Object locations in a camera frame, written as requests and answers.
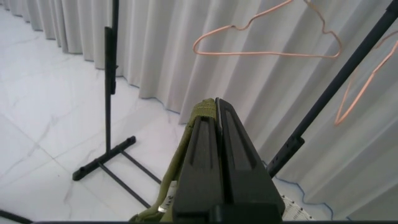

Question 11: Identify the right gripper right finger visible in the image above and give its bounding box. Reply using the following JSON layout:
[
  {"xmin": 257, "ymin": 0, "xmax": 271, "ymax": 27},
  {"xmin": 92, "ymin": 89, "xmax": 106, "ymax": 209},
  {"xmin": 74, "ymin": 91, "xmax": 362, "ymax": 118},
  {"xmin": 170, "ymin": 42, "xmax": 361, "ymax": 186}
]
[{"xmin": 215, "ymin": 98, "xmax": 285, "ymax": 223}]

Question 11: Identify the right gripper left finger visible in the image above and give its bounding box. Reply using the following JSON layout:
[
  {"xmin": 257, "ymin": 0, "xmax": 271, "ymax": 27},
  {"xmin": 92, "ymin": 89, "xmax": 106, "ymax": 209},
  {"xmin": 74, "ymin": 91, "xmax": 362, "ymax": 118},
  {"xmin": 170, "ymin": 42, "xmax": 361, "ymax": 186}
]
[{"xmin": 172, "ymin": 116, "xmax": 224, "ymax": 223}]

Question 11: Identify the olive green printed T-shirt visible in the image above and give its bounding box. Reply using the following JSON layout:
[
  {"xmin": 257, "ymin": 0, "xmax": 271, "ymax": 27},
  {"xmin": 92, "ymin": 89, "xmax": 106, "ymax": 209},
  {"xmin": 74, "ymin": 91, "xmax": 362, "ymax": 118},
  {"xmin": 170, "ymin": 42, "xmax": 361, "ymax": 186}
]
[{"xmin": 129, "ymin": 98, "xmax": 218, "ymax": 223}]

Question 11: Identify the pink clothes hanger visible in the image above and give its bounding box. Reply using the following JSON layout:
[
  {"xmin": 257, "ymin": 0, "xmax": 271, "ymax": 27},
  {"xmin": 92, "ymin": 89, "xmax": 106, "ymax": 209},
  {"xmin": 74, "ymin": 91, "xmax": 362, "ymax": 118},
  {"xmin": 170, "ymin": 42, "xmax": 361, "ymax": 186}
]
[
  {"xmin": 334, "ymin": 30, "xmax": 398, "ymax": 127},
  {"xmin": 192, "ymin": 0, "xmax": 343, "ymax": 60}
]

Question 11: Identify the white laundry basket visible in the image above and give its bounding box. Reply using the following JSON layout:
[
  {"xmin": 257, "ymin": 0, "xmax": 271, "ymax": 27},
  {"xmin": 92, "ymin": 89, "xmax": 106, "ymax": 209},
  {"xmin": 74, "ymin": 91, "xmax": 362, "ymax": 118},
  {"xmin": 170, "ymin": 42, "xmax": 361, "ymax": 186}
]
[{"xmin": 279, "ymin": 194, "xmax": 315, "ymax": 222}]

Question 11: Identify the black clothes rack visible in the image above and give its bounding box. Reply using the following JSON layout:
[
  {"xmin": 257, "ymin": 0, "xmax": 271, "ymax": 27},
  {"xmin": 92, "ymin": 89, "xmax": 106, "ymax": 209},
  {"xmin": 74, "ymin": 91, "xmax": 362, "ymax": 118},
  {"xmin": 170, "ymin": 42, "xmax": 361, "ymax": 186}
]
[{"xmin": 72, "ymin": 0, "xmax": 398, "ymax": 208}]

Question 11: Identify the white curtain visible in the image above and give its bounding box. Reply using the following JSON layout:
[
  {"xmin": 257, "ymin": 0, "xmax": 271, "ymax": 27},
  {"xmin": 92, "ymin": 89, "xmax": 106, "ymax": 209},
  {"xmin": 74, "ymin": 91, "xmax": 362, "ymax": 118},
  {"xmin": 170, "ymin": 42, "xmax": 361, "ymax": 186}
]
[{"xmin": 0, "ymin": 0, "xmax": 398, "ymax": 222}]

